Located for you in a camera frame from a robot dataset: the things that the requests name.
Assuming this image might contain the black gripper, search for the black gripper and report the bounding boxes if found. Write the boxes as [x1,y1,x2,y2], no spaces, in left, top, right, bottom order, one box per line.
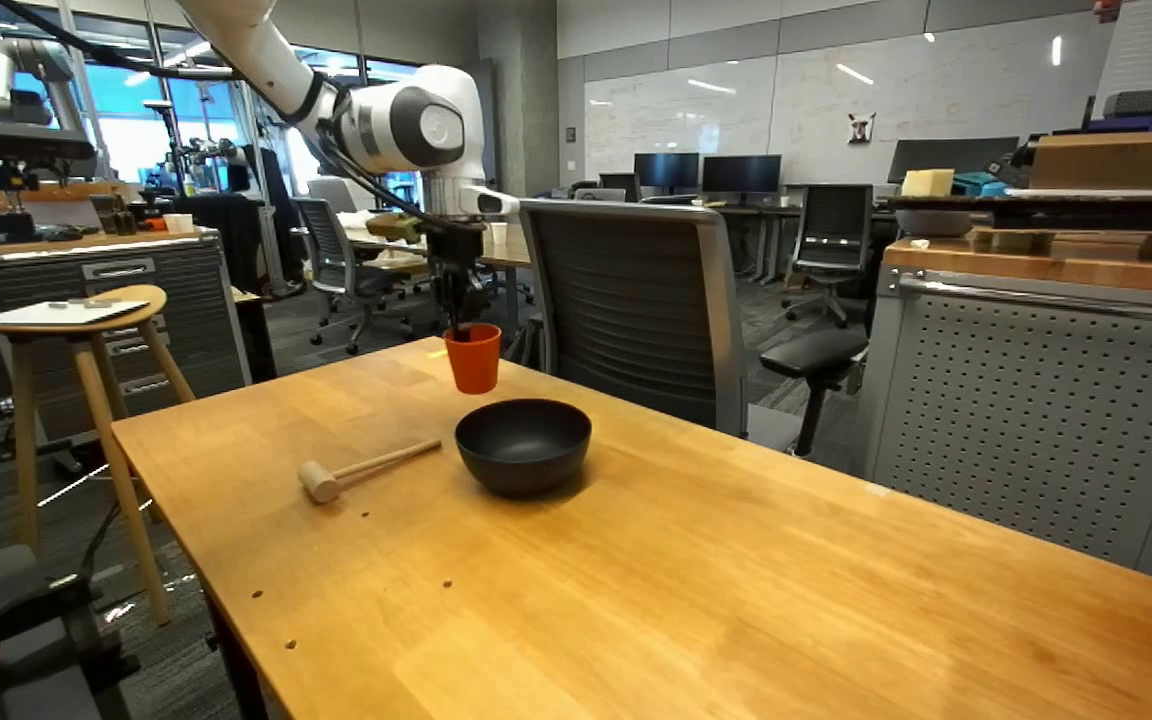
[420,208,501,334]

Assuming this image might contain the orange plastic cup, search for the orange plastic cup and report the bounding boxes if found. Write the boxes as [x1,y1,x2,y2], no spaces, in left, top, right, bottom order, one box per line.
[438,321,507,400]

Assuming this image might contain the black bowl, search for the black bowl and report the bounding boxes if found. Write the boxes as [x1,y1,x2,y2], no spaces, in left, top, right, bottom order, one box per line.
[453,395,597,502]

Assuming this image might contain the long wooden office table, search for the long wooden office table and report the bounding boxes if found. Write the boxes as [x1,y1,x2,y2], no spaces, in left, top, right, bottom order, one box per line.
[336,208,536,277]

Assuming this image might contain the grey swivel office chair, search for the grey swivel office chair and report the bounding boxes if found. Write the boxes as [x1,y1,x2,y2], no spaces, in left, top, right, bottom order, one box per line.
[283,196,434,352]

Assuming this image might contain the grey mesh office chair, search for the grey mesh office chair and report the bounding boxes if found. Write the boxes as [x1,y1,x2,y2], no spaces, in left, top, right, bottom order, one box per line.
[517,196,753,439]

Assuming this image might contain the small wooden mallet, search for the small wooden mallet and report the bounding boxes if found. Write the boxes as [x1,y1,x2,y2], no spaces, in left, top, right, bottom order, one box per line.
[295,435,448,508]

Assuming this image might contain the black computer monitor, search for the black computer monitor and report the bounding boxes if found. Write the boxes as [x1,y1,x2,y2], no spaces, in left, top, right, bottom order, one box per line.
[629,147,705,202]
[701,152,784,208]

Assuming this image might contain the grey metal drawer cabinet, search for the grey metal drawer cabinet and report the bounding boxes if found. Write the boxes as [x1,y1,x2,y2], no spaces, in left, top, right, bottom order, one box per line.
[0,227,257,445]

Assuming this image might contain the black mesh office chair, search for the black mesh office chair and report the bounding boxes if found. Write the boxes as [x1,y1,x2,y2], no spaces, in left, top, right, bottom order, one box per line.
[755,179,881,458]

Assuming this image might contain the round wooden stool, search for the round wooden stool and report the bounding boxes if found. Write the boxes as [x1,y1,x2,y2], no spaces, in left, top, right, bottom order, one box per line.
[0,278,199,628]

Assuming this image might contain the white flat board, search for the white flat board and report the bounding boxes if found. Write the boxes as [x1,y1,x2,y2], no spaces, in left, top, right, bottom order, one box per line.
[0,293,150,334]

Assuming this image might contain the yellow foam block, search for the yellow foam block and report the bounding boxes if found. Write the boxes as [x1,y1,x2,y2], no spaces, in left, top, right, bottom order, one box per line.
[897,164,958,202]

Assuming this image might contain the wide dark monitor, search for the wide dark monitor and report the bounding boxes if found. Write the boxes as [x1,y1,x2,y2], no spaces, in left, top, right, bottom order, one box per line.
[885,133,1023,188]

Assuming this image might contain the wooden plank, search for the wooden plank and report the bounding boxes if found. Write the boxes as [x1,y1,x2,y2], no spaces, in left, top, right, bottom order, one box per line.
[881,236,1152,298]

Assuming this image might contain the large wooden box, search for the large wooden box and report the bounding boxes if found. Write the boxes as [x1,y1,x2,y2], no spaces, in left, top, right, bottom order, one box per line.
[1023,128,1152,196]

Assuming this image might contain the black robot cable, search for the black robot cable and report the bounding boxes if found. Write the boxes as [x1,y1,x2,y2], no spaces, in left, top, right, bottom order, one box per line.
[0,0,341,152]

